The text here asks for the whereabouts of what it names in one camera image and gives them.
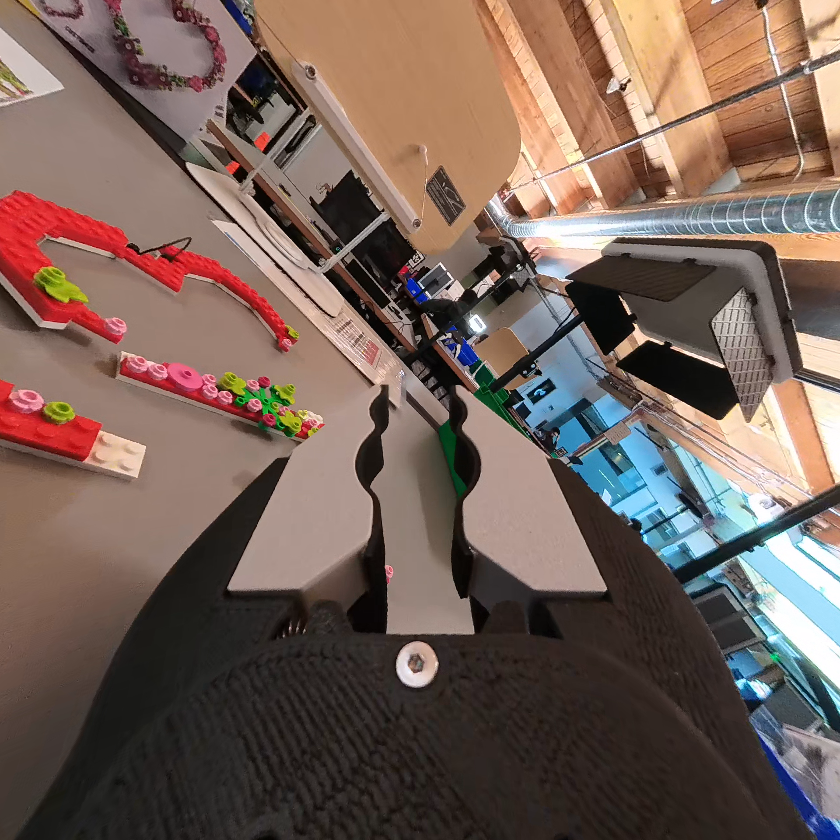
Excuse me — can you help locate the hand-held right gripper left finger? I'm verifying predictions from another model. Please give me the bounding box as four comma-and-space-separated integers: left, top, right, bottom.
225, 384, 391, 632

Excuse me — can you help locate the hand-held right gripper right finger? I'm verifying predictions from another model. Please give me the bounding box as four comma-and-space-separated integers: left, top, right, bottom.
450, 385, 609, 631

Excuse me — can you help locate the green plastic bin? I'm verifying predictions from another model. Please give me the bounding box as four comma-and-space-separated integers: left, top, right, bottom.
437, 364, 529, 501

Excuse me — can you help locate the lego strip with flowers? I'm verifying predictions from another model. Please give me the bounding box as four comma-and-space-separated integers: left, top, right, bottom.
115, 352, 325, 442

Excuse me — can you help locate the red and white lego strip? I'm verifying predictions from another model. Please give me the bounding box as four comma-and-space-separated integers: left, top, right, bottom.
0, 378, 147, 481

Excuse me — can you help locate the lego set box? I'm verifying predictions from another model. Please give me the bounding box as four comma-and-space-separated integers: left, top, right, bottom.
29, 0, 258, 143

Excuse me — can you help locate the lego instruction booklet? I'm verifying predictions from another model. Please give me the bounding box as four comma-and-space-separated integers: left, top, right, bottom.
0, 28, 65, 107

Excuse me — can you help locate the printed paper sheet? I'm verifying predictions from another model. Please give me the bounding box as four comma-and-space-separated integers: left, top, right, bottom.
211, 218, 404, 392

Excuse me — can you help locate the white lamp base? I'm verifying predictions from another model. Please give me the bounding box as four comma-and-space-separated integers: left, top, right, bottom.
186, 160, 347, 318

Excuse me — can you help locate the grey studio light panel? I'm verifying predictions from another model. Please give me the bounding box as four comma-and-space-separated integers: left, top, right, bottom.
566, 237, 804, 423

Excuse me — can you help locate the wooden panel desk lamp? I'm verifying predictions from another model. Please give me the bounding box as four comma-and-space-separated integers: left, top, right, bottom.
252, 0, 523, 258

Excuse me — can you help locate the thin black cord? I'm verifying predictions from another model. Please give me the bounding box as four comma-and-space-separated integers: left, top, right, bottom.
126, 237, 193, 263

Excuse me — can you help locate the silver spiral air duct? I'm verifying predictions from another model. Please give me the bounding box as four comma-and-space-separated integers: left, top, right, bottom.
487, 185, 840, 242

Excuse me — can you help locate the red lego heart frame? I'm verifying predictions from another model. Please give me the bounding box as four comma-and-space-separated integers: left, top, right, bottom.
0, 189, 301, 353

